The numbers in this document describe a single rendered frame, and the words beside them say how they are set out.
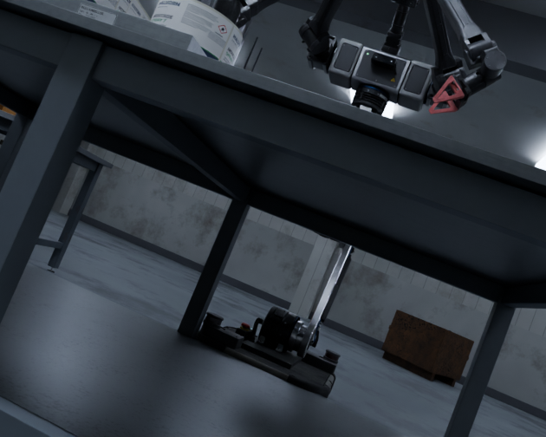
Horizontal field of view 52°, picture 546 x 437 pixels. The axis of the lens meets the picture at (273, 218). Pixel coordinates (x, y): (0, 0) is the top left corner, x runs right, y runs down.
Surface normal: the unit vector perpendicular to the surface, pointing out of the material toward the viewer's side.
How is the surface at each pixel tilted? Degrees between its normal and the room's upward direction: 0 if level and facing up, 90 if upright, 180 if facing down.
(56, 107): 90
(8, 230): 90
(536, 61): 90
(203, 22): 90
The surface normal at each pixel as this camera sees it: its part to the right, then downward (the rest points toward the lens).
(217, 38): 0.65, 0.22
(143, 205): -0.18, -0.15
